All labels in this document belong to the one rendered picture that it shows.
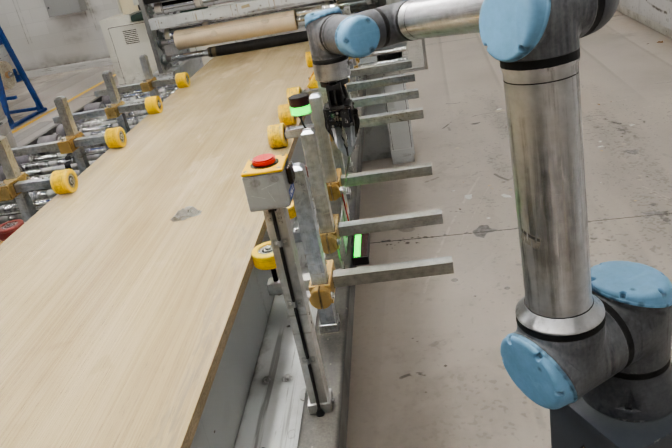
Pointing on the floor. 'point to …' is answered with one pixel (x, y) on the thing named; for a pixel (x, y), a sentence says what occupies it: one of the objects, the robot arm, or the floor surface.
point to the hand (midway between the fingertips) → (347, 150)
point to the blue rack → (17, 81)
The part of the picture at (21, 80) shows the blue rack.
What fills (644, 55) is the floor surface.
